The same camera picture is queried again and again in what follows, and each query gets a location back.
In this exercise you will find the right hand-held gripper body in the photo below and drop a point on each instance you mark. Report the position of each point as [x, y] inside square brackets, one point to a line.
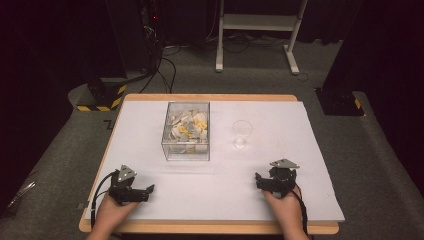
[281, 181]

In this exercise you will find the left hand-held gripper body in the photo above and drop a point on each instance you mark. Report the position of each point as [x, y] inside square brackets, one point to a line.
[121, 193]

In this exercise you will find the pile of white yellow packets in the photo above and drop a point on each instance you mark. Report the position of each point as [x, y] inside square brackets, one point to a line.
[186, 128]

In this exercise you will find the clear acrylic drawer box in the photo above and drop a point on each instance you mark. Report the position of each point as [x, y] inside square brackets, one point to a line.
[203, 106]

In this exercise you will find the person's left hand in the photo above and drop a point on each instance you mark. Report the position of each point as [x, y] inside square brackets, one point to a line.
[111, 213]

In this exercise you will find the person's right hand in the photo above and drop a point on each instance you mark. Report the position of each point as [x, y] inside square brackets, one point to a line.
[288, 210]

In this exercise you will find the grey tape piece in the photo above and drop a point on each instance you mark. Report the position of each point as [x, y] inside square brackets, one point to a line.
[82, 205]

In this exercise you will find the clear plastic cup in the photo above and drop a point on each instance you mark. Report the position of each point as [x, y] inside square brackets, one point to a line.
[242, 133]

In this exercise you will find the white table sheet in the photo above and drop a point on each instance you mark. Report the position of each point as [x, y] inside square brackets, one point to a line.
[140, 133]

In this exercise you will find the black stand with striped base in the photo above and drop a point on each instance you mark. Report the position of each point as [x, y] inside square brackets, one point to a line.
[103, 96]

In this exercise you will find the black stand base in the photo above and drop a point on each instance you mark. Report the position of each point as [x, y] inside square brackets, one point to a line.
[340, 101]

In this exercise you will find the shiny metal object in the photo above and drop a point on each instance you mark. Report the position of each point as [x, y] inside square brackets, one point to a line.
[21, 195]

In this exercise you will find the wooden table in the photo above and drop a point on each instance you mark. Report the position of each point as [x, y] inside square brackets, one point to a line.
[200, 97]

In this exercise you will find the white metal stand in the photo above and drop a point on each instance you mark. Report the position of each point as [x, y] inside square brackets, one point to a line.
[260, 22]

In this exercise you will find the dark equipment rack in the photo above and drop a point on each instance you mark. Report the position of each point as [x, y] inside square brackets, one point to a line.
[151, 30]

